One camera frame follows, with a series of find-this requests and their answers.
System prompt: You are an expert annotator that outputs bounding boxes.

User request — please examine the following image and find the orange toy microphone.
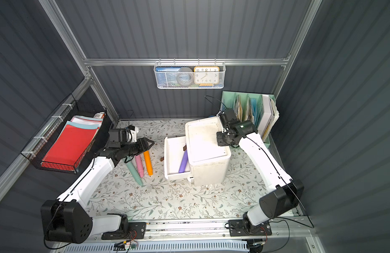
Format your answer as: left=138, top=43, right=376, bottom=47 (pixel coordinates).
left=143, top=151, right=153, bottom=176

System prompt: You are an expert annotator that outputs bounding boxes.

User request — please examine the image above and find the pink toy microphone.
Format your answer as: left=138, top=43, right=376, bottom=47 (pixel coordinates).
left=135, top=155, right=144, bottom=178

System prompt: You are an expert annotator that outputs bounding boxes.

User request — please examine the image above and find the mint green toy microphone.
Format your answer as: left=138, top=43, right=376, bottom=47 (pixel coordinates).
left=124, top=156, right=143, bottom=186

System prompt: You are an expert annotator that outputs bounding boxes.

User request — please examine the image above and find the white plastic drawer cabinet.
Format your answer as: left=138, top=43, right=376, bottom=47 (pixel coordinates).
left=185, top=116, right=232, bottom=187

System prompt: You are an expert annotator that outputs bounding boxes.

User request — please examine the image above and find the purple toy microphone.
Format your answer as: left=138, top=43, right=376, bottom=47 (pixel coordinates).
left=178, top=150, right=188, bottom=174

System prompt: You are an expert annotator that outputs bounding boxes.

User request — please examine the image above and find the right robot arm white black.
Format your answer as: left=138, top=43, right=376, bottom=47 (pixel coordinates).
left=216, top=109, right=304, bottom=228

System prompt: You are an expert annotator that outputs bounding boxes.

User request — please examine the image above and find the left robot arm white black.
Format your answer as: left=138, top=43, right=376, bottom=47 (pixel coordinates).
left=41, top=126, right=155, bottom=245

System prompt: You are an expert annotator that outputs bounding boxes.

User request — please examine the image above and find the mint green file organizer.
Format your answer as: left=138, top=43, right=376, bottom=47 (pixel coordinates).
left=221, top=91, right=271, bottom=147

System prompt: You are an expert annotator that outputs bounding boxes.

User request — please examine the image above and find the red paper folder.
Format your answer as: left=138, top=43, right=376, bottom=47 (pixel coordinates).
left=42, top=121, right=99, bottom=165

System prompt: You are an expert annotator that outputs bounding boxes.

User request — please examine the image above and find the yellow alarm clock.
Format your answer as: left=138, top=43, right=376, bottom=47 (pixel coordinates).
left=194, top=66, right=220, bottom=86

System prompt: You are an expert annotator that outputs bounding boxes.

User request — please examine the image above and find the grey tape roll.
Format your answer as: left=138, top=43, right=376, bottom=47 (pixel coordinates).
left=176, top=67, right=194, bottom=87

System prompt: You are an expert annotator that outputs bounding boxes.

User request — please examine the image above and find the blue box in basket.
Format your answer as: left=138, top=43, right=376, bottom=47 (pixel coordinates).
left=154, top=66, right=181, bottom=89

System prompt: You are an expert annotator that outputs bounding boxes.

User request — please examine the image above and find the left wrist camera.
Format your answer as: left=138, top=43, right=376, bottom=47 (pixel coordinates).
left=125, top=125, right=139, bottom=143

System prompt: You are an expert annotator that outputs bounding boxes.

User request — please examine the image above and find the black wire side basket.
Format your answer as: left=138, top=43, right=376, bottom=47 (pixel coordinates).
left=21, top=99, right=110, bottom=174

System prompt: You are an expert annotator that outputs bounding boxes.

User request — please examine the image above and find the white wire wall basket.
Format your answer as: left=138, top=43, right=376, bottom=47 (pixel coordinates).
left=153, top=60, right=226, bottom=89

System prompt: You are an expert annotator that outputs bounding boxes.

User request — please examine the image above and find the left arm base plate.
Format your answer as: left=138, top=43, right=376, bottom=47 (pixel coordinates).
left=101, top=222, right=146, bottom=240

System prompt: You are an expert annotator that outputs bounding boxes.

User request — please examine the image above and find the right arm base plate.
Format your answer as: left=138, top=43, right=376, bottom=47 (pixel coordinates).
left=225, top=219, right=272, bottom=237

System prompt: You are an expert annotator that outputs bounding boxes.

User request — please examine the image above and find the white vented cable duct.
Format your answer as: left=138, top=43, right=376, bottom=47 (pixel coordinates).
left=62, top=240, right=249, bottom=253

